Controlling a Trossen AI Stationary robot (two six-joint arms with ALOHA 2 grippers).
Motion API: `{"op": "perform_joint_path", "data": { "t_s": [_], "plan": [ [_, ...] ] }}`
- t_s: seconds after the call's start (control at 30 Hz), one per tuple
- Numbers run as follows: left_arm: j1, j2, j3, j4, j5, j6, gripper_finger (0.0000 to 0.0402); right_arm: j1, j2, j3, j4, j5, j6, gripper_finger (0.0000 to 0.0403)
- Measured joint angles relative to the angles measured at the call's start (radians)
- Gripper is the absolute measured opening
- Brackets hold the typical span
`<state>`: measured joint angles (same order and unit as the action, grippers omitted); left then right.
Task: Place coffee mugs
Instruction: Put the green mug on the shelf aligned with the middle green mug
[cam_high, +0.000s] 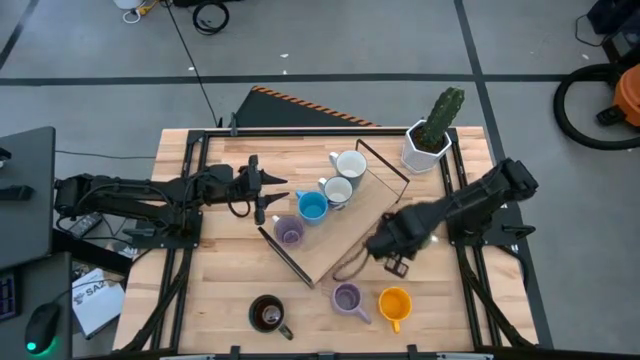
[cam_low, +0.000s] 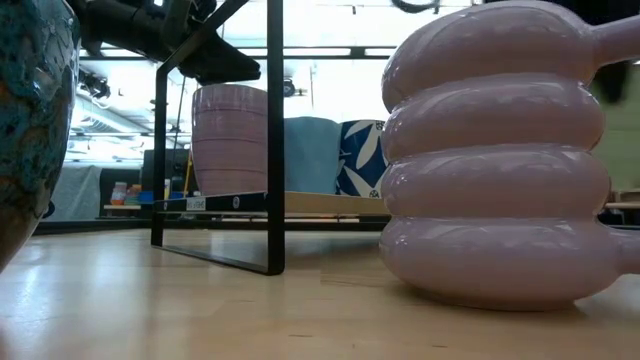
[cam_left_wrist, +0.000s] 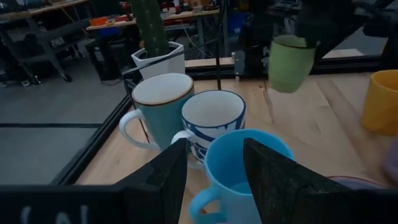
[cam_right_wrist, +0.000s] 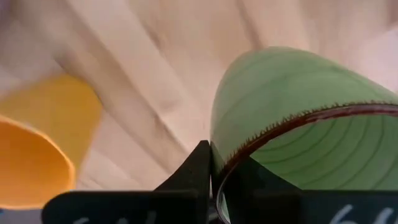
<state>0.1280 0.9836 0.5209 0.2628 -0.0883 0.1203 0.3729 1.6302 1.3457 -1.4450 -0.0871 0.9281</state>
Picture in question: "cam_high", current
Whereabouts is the teal mug with white inside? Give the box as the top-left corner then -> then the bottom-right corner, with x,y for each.
328,149 -> 369,191

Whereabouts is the green cactus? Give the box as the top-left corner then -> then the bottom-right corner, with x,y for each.
423,86 -> 467,151

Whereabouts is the purple ribbed mug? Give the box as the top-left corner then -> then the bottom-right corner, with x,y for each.
271,214 -> 307,250

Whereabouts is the black vacuum hose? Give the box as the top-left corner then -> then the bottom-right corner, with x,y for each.
552,62 -> 640,152

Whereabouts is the grey desk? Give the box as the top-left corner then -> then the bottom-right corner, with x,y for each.
0,125 -> 57,272

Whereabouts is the dark desk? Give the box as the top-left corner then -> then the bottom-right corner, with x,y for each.
0,251 -> 74,360

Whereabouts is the looped gripper cable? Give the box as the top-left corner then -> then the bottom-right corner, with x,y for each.
331,243 -> 372,283

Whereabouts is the white mug with blue rim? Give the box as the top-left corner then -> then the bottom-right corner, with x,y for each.
317,175 -> 355,212

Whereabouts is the long black floor cable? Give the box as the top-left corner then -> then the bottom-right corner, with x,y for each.
162,0 -> 222,128

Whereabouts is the black power adapter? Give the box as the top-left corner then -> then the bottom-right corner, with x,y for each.
66,212 -> 104,240

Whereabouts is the wooden shelf with black frame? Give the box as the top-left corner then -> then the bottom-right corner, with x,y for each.
257,138 -> 412,291

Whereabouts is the white hexagonal plant pot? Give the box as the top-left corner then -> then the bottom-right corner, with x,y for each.
400,118 -> 454,176

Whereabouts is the yellow mug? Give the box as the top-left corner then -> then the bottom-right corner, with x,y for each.
377,286 -> 414,335

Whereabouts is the black keyboard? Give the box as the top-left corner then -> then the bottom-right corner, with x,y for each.
0,272 -> 22,322

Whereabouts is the black computer mouse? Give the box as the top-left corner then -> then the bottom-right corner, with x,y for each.
23,301 -> 62,357

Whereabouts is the black aluminium table frame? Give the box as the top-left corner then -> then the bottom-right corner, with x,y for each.
119,127 -> 541,360

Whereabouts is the lilac bubble-shaped mug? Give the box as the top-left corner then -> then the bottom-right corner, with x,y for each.
329,281 -> 373,326

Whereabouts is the black ramp with orange stripes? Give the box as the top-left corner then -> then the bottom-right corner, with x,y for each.
233,85 -> 383,129

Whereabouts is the orange vacuum cleaner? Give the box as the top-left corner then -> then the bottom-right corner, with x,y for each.
596,63 -> 640,129

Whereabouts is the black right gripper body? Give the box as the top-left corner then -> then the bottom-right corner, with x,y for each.
366,202 -> 437,262

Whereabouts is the black equipment case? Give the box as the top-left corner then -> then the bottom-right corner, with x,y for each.
574,0 -> 640,64

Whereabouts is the dark speckled glazed mug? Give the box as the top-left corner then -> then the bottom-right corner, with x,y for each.
248,293 -> 295,342

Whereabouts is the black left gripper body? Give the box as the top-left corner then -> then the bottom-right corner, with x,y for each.
234,153 -> 269,226

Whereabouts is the coiled black cable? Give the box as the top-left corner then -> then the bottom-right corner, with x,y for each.
192,0 -> 232,37

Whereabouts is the white printed box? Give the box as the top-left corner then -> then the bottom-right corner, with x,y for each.
71,268 -> 127,341

